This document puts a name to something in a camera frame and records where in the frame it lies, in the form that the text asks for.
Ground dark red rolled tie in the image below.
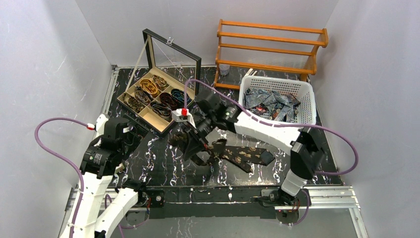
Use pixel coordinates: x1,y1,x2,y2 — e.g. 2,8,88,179
159,92,179,111

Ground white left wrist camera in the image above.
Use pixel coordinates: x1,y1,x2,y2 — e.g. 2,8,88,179
94,114,109,139

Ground grey ties in basket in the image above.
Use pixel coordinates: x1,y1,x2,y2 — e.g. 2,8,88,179
243,88,301,122

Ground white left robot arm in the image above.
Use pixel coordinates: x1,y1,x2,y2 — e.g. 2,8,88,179
61,115,151,238

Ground black gold floral tie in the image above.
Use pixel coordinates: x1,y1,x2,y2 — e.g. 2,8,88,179
168,132,275,173

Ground gold rolled tie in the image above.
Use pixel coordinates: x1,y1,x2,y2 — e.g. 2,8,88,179
139,78,160,97

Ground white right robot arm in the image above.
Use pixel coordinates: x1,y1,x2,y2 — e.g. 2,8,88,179
172,92,326,198

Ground brown rolled tie back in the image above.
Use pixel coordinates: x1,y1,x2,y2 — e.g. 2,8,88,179
152,75,169,91

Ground white plastic basket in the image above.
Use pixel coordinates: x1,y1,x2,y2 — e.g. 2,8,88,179
238,75,316,124

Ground small clear plastic cup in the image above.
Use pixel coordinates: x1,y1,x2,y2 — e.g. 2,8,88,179
218,64,230,76

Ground grey striped rolled tie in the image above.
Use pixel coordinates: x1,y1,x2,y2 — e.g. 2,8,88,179
150,101,172,122

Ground brown patterned rolled tie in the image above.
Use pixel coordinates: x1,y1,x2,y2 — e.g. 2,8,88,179
134,86,154,106

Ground orange wooden shoe rack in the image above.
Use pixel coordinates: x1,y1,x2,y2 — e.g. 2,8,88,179
215,19,329,81

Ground black tie storage box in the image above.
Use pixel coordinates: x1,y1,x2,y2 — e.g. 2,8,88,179
117,29,202,135

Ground blue black rolled tie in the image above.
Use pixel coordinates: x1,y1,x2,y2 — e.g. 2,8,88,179
171,89,184,107

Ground olive patterned rolled tie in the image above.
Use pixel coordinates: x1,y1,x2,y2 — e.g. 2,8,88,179
122,93,144,113

